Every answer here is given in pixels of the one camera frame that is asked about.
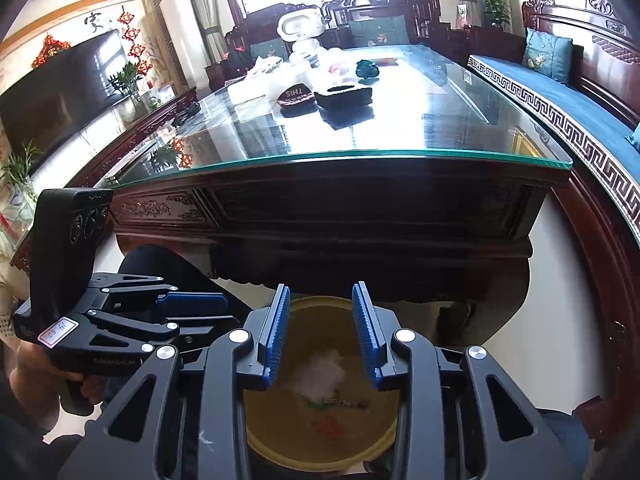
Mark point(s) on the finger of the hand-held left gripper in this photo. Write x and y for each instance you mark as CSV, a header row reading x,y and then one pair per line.
x,y
190,303
150,335

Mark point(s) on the orange scrap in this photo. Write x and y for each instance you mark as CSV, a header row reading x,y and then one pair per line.
x,y
326,426

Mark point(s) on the black television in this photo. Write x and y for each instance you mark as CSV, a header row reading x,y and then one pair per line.
x,y
50,95

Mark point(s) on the green plant in patterned vase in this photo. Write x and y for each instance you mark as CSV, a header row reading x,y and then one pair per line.
x,y
17,175

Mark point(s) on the carved wooden armchair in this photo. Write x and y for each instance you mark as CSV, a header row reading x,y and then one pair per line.
x,y
255,25
430,15

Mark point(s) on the teal embroidered cushion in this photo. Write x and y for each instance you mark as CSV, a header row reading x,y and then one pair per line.
x,y
547,55
634,137
380,32
267,50

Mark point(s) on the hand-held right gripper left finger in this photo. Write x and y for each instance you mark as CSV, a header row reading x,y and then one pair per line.
x,y
274,340

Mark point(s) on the red diamond knot ornament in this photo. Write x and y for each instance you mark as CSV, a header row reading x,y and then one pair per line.
x,y
50,50

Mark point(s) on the person's left forearm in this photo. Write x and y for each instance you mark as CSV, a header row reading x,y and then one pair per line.
x,y
25,435

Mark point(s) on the flat brown tray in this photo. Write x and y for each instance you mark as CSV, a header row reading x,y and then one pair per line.
x,y
385,61

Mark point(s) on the tall green potted plant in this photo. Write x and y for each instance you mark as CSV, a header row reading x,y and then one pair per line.
x,y
496,7

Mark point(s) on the wooden television cabinet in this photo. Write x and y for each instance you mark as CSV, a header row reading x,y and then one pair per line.
x,y
105,132

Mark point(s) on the window curtain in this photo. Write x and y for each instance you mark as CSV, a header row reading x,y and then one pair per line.
x,y
200,10

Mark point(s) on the glass-topped wooden coffee table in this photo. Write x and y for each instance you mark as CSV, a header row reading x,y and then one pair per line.
x,y
350,200

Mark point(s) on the black rectangular tray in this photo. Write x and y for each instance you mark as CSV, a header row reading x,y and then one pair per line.
x,y
345,96

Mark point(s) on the carved wooden sofa blue seat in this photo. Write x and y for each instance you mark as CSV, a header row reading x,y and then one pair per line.
x,y
575,110

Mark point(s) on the dark teal crumpled object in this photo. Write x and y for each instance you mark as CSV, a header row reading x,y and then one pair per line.
x,y
368,69

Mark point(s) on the small colourful wrapper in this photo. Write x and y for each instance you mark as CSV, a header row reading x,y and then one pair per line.
x,y
345,402

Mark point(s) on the person's left hand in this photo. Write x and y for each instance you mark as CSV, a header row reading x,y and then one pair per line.
x,y
40,380

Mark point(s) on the white standing air conditioner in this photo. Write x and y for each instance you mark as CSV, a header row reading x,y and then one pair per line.
x,y
177,35

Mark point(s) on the white toy robot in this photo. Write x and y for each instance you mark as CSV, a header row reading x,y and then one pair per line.
x,y
299,27

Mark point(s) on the yellow round bin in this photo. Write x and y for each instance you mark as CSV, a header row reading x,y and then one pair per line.
x,y
300,435

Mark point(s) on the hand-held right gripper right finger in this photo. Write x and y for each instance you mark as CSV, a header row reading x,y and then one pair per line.
x,y
367,340

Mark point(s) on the white tissue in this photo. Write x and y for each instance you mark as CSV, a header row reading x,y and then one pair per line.
x,y
317,372

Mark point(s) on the tissue box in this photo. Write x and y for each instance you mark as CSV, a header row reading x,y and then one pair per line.
x,y
161,95

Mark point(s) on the green plant in glass vase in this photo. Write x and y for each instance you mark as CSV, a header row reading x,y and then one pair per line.
x,y
125,85

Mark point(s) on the dark oval lettered cap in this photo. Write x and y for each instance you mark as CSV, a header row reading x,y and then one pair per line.
x,y
296,96

